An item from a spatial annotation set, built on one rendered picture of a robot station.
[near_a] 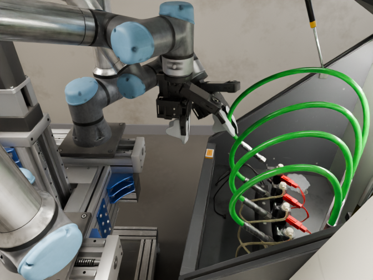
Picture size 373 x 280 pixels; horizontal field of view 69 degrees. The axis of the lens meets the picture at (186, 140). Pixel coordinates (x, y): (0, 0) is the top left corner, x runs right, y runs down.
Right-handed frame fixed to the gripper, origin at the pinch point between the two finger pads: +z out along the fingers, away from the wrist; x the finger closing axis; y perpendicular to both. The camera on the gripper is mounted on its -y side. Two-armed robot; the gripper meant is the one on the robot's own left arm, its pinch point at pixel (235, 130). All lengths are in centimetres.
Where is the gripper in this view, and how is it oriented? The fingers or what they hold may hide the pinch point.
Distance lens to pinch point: 85.4
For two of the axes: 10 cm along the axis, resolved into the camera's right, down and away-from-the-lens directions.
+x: -4.7, 3.1, -8.2
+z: 5.3, 8.5, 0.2
